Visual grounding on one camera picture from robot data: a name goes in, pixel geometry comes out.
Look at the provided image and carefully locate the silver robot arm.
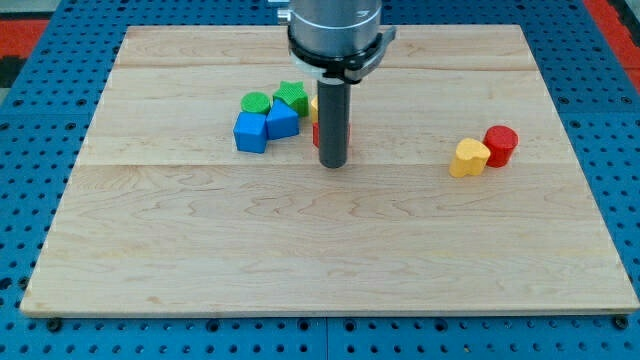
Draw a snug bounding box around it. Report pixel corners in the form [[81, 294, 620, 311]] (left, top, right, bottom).
[[273, 0, 397, 85]]

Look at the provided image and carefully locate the red star block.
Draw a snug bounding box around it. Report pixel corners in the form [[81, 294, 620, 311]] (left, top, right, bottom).
[[312, 122, 351, 149]]

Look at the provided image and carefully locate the green star block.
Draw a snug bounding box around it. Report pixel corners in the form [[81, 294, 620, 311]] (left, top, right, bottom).
[[272, 81, 309, 117]]

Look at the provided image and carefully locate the blue triangle block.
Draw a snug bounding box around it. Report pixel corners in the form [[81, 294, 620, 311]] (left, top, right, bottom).
[[266, 100, 299, 140]]

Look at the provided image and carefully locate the yellow block behind tool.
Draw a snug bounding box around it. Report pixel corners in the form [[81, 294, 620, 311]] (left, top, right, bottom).
[[309, 96, 319, 123]]

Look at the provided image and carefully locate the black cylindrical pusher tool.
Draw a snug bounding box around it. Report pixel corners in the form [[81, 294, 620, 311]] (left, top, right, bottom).
[[317, 82, 350, 169]]

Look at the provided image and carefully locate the blue cube block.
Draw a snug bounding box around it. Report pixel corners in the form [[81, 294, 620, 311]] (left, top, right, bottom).
[[233, 112, 268, 153]]

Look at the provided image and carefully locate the green cylinder block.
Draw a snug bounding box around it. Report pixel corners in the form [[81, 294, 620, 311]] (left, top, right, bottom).
[[240, 92, 271, 114]]

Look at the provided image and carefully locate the wooden board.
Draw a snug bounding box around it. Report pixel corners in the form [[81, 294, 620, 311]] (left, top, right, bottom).
[[20, 25, 639, 318]]

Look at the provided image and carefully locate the yellow heart block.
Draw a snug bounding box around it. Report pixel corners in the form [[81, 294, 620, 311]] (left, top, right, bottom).
[[449, 138, 491, 178]]

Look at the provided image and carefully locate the red cylinder block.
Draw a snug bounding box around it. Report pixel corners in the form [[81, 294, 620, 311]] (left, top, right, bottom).
[[483, 125, 519, 168]]

